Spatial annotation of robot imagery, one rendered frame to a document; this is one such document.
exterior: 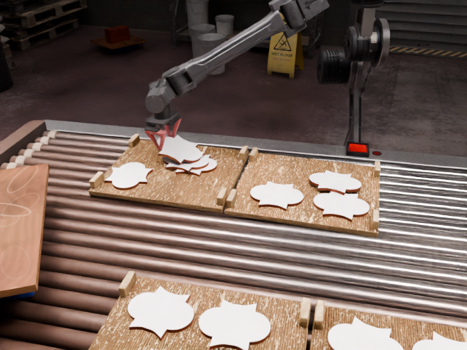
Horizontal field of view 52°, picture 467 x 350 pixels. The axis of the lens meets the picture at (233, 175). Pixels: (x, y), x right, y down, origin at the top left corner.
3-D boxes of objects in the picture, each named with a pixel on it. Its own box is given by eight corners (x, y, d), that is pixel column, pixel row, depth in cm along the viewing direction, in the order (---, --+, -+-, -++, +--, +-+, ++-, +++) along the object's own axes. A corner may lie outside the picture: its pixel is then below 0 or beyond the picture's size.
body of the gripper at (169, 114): (179, 116, 153) (177, 94, 149) (164, 129, 145) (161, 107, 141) (161, 113, 155) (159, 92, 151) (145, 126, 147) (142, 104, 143)
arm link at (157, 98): (194, 88, 146) (178, 64, 142) (190, 103, 136) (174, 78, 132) (161, 105, 149) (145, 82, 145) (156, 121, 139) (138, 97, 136)
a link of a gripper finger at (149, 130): (176, 144, 154) (174, 117, 149) (165, 154, 148) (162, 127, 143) (158, 141, 156) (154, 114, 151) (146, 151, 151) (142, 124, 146)
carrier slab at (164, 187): (137, 142, 171) (136, 138, 171) (249, 155, 163) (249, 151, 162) (88, 194, 142) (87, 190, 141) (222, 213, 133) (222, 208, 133)
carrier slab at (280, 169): (253, 155, 162) (253, 151, 161) (379, 171, 152) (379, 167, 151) (224, 214, 133) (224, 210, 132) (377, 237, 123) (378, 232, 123)
